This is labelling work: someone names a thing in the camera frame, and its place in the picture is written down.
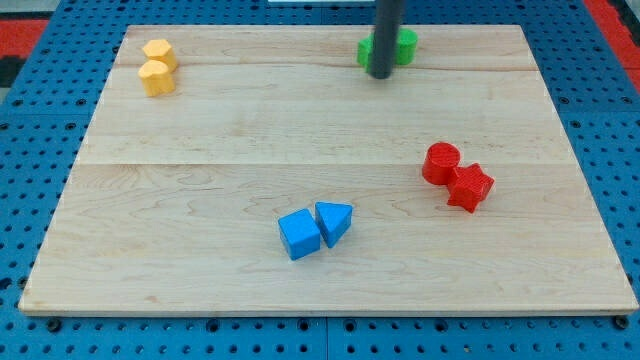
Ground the yellow heart block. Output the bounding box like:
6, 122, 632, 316
138, 60, 175, 97

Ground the yellow hexagon block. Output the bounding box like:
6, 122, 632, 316
142, 39, 178, 72

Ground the blue triangle block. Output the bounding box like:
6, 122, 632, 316
315, 202, 353, 248

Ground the blue cube block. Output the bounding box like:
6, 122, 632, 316
278, 209, 321, 260

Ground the red cylinder block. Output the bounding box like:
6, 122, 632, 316
422, 142, 461, 185

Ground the light wooden board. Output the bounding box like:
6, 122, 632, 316
19, 25, 638, 317

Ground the red star block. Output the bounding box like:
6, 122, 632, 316
447, 163, 495, 213

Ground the green block behind rod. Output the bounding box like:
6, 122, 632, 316
356, 28, 418, 67

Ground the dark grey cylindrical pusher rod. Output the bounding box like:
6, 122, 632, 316
367, 0, 405, 80

